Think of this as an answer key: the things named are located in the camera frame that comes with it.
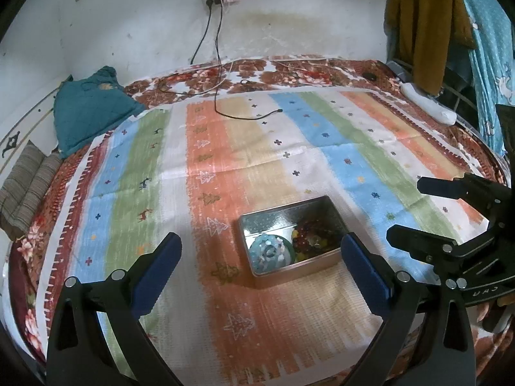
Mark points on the mustard yellow garment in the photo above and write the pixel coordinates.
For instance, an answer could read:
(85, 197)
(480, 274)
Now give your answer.
(426, 20)

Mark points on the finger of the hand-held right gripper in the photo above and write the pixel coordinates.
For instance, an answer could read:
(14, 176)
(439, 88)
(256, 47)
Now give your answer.
(422, 243)
(450, 187)

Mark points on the teal quilted cloth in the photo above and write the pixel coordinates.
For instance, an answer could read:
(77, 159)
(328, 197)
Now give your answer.
(88, 108)

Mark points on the small black round object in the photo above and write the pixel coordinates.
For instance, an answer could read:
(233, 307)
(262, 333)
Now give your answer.
(368, 75)

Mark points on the light blue printed cloth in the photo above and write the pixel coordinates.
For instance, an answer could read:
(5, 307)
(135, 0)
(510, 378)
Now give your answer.
(491, 48)

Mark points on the striped colourful blanket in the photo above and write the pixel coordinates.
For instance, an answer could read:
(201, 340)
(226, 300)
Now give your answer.
(281, 70)

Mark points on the metal tin box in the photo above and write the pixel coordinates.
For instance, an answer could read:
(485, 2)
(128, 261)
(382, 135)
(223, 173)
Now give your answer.
(277, 217)

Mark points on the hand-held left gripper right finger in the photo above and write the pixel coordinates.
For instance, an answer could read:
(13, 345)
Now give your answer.
(364, 277)

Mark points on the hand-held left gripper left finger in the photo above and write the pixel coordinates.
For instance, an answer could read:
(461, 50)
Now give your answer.
(159, 277)

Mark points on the striped grey pillow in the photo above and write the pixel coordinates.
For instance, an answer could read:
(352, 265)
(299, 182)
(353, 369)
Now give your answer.
(26, 189)

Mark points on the striped printed blanket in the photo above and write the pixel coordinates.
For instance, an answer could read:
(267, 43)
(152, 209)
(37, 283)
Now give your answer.
(257, 161)

